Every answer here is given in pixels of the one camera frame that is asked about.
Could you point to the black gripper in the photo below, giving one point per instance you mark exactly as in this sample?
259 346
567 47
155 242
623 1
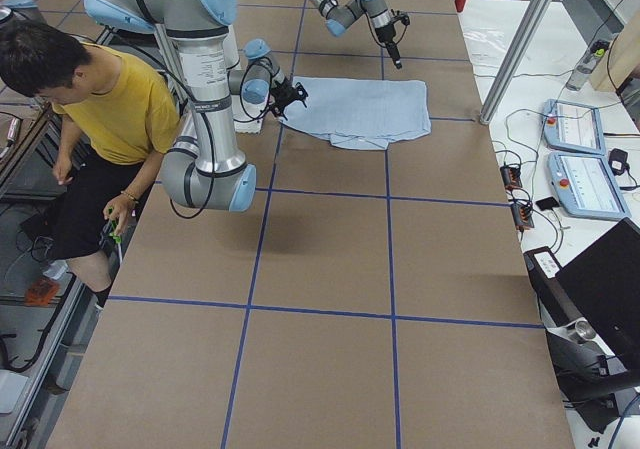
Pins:
283 94
388 36

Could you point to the light blue button-up shirt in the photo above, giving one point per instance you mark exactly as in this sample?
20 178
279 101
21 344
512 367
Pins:
359 114

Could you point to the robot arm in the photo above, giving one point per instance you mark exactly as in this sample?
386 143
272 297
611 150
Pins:
204 168
340 15

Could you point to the clear plastic bag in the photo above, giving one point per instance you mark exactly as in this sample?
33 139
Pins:
486 47

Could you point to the person in yellow shirt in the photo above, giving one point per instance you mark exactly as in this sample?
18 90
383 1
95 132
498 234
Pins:
118 120

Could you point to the black usb hub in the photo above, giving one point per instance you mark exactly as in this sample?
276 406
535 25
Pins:
510 176
522 215

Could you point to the upper blue teach pendant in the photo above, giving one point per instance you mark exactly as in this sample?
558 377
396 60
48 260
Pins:
573 127

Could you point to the blue teach pendant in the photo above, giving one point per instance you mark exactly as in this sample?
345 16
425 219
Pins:
573 127
585 186

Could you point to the clear water bottle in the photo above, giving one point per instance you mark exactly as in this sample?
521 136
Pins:
586 65

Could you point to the small black box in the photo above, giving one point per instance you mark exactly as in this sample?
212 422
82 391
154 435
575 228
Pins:
547 203

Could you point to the wooden board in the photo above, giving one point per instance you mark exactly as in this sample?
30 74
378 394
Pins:
620 60

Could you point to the lower blue teach pendant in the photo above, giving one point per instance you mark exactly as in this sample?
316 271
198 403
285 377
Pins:
585 186

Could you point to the black laptop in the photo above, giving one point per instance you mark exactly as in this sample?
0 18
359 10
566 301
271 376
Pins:
603 284

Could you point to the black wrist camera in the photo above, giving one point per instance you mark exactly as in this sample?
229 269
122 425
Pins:
300 93
400 17

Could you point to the white pedestal column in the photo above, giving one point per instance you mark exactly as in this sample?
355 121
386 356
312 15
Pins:
245 114

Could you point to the aluminium frame post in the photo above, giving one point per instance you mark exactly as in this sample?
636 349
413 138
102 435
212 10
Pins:
524 34

